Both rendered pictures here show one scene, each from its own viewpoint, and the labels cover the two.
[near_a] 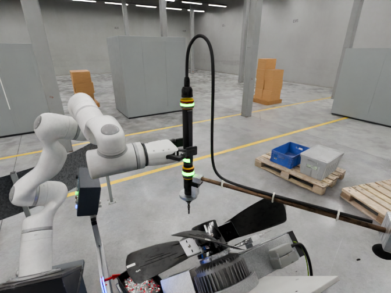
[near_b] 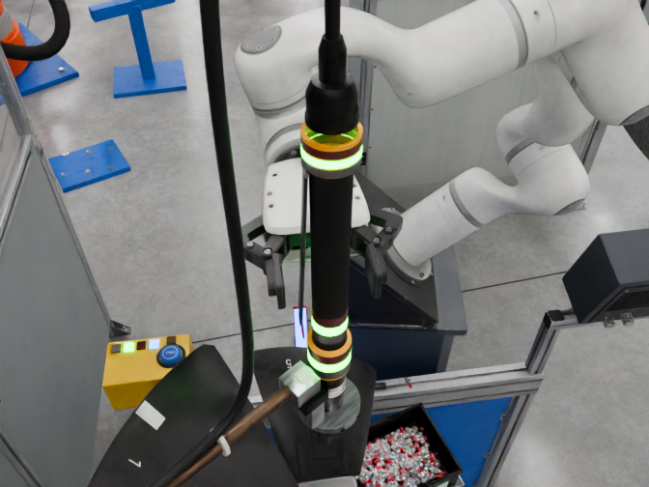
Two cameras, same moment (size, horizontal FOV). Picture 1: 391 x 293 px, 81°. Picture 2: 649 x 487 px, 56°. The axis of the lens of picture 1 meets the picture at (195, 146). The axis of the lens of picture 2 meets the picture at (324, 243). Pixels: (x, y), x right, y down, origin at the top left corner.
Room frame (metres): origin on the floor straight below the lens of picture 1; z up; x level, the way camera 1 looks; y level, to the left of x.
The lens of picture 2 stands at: (0.83, -0.31, 2.05)
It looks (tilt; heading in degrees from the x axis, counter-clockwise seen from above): 45 degrees down; 108
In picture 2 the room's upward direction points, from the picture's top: straight up
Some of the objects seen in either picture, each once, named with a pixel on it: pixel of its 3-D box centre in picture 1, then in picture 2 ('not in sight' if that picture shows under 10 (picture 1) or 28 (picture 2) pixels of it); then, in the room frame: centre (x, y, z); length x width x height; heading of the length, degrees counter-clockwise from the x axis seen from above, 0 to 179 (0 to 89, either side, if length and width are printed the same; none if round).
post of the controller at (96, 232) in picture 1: (96, 232); (544, 343); (1.04, 0.58, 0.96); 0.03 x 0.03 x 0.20; 26
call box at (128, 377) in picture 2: not in sight; (152, 373); (0.30, 0.22, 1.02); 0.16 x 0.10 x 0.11; 26
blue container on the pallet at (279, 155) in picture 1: (290, 154); not in sight; (3.58, -1.64, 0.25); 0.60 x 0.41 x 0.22; 129
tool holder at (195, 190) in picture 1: (190, 185); (322, 386); (0.72, 0.02, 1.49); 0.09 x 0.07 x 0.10; 61
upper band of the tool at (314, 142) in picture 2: (187, 103); (331, 146); (0.72, 0.03, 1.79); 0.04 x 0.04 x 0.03
